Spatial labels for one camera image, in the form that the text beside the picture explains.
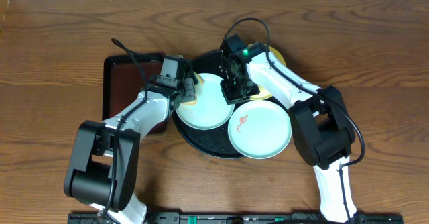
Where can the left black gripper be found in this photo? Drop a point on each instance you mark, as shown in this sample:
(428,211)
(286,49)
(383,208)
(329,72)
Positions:
(188,90)

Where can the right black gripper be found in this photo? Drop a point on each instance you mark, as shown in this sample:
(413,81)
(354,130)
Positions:
(232,98)

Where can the green yellow sponge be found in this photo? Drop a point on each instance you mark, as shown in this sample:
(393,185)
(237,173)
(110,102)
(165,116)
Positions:
(190,84)

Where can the light blue plate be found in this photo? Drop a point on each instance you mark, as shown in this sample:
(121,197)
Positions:
(259,129)
(210,109)

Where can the yellow plate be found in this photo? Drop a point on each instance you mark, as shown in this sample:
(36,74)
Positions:
(263,92)

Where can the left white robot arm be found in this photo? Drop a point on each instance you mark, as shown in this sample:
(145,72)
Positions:
(102,170)

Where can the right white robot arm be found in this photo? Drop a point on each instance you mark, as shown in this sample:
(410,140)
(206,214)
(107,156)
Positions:
(321,127)

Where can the dark red rectangular tray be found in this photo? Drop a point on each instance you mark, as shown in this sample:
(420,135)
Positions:
(122,81)

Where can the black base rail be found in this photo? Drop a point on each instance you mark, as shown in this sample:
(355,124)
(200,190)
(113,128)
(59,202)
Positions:
(176,218)

